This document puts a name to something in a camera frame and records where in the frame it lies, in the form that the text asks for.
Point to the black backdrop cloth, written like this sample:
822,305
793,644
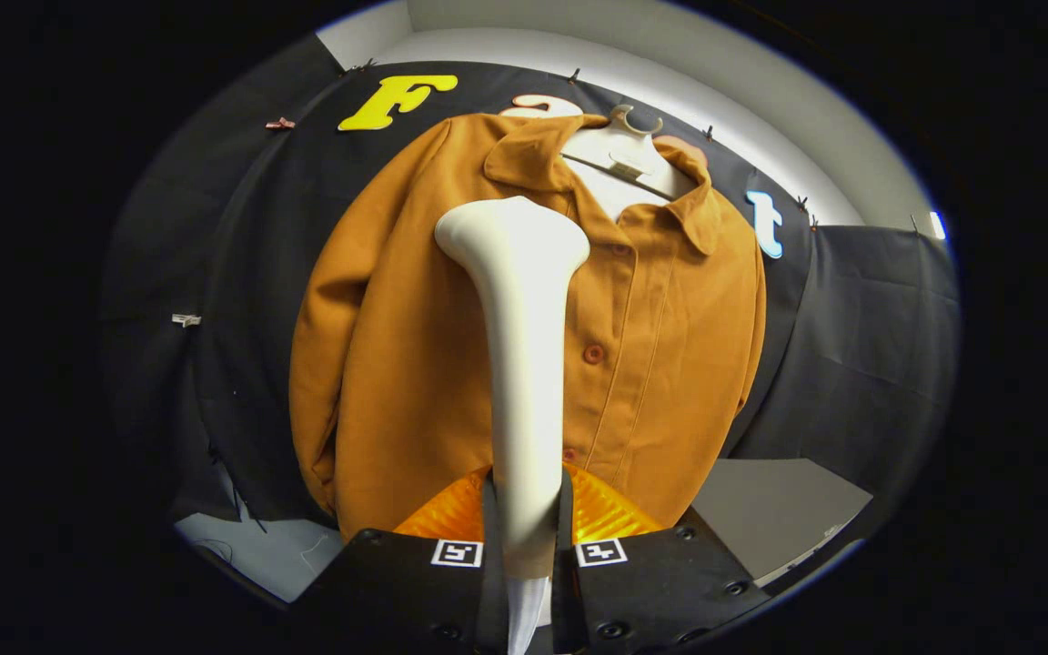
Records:
870,337

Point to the white garment steamer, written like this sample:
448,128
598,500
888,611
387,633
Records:
524,364

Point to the orange-brown button shirt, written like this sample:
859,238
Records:
397,364

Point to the small ceiling light panel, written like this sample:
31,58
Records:
938,226

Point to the small white tag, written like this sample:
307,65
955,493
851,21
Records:
186,319

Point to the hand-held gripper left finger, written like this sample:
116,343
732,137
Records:
397,591

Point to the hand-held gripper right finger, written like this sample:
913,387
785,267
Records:
660,591

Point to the white mannequin torso stand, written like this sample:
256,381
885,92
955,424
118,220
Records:
619,155

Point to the small pink tag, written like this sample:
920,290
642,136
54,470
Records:
280,124

